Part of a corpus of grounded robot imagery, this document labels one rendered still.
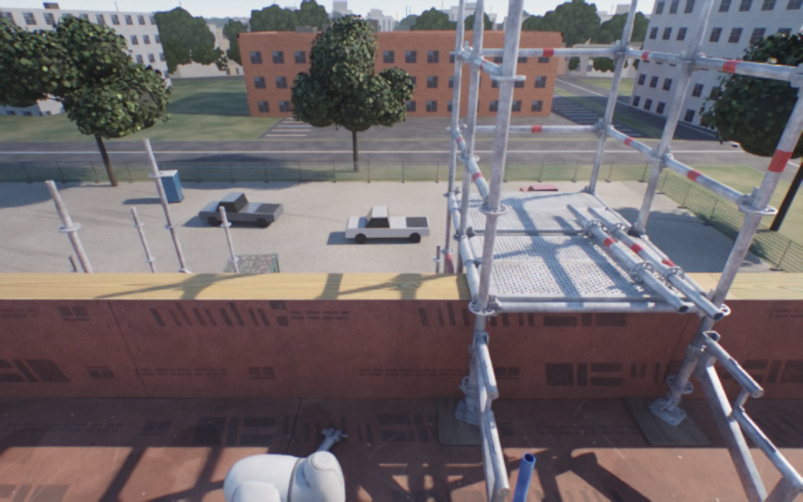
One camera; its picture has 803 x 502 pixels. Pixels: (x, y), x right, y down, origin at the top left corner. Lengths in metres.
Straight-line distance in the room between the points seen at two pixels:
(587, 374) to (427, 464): 1.01
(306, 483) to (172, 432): 1.50
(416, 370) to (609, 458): 1.05
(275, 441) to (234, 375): 0.44
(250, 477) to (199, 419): 1.40
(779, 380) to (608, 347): 1.04
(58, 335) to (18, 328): 0.20
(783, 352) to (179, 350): 3.24
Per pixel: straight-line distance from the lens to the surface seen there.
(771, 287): 2.87
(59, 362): 3.00
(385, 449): 2.33
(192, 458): 2.53
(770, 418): 3.16
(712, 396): 2.49
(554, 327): 2.30
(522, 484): 1.47
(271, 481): 1.30
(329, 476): 1.25
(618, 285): 2.31
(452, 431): 2.38
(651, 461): 2.60
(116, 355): 2.77
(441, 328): 2.18
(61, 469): 2.81
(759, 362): 3.02
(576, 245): 2.62
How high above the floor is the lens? 1.89
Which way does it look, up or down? 29 degrees down
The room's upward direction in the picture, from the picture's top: straight up
